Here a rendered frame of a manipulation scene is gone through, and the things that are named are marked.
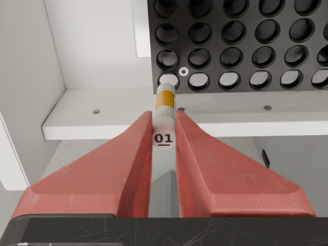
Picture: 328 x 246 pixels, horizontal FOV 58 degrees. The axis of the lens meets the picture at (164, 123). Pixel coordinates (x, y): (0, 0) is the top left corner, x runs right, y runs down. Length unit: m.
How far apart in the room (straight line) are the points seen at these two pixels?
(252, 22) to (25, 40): 0.14
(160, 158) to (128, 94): 1.11
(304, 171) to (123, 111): 0.43
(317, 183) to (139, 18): 0.42
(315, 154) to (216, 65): 0.40
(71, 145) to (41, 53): 1.20
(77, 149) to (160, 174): 0.40
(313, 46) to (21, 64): 0.17
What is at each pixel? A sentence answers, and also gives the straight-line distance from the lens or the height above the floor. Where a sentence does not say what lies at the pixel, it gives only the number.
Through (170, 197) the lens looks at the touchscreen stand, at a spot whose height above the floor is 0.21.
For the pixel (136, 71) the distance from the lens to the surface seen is 0.25.
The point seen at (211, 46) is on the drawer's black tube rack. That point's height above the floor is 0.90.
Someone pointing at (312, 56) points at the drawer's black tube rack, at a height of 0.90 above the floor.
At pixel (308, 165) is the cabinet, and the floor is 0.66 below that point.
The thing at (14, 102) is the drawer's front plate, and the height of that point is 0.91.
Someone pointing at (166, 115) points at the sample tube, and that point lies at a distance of 0.15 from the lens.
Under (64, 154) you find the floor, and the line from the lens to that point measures 1.46.
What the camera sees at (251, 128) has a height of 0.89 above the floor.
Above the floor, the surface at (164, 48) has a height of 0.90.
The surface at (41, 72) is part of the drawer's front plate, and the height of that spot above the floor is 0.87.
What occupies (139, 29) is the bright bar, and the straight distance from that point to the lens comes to 0.22.
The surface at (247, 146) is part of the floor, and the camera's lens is 1.38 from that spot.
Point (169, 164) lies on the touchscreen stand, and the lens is 1.36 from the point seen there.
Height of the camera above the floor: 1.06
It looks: 57 degrees down
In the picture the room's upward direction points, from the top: 177 degrees counter-clockwise
